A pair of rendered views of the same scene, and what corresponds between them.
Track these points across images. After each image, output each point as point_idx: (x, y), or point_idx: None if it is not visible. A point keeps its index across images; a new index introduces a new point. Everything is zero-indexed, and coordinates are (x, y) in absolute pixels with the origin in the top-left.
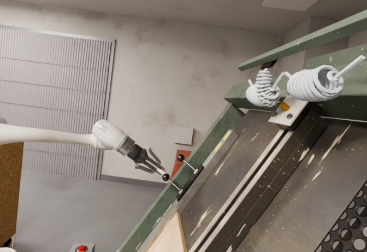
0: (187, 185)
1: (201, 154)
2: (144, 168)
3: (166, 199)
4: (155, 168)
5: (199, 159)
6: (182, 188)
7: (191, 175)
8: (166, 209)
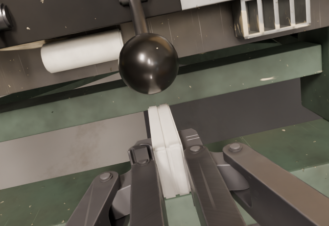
0: None
1: (27, 210)
2: (295, 206)
3: (290, 153)
4: (189, 181)
5: (50, 201)
6: None
7: (40, 33)
8: (310, 133)
